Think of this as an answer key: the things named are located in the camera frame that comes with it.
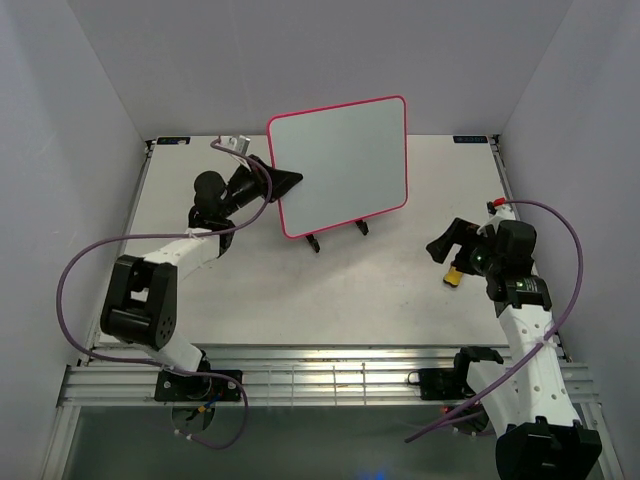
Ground purple cable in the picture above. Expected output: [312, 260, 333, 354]
[403, 199, 585, 444]
[55, 137, 275, 450]

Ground yellow bone-shaped eraser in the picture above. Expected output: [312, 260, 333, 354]
[442, 265, 464, 288]

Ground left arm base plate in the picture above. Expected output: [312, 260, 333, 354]
[153, 370, 243, 403]

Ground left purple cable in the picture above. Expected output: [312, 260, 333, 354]
[55, 137, 275, 450]

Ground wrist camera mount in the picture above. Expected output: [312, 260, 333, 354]
[219, 135, 251, 169]
[477, 197, 516, 236]

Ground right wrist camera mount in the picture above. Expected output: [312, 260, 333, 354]
[477, 197, 516, 236]

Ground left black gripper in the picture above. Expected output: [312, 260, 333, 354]
[220, 155, 302, 218]

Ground wire whiteboard stand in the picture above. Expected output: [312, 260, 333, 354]
[305, 219, 369, 254]

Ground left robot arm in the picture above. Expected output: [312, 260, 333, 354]
[100, 155, 303, 400]

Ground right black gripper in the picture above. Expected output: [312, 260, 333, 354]
[426, 217, 502, 277]

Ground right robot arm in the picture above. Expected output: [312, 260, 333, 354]
[426, 213, 602, 479]

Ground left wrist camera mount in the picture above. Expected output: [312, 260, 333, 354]
[219, 135, 251, 169]

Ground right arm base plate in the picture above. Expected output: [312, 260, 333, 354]
[407, 368, 475, 401]

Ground aluminium frame rail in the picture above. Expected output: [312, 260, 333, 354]
[55, 344, 601, 409]

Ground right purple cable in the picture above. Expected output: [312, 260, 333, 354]
[403, 199, 585, 444]

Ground pink framed whiteboard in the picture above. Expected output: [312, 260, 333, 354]
[266, 95, 409, 239]

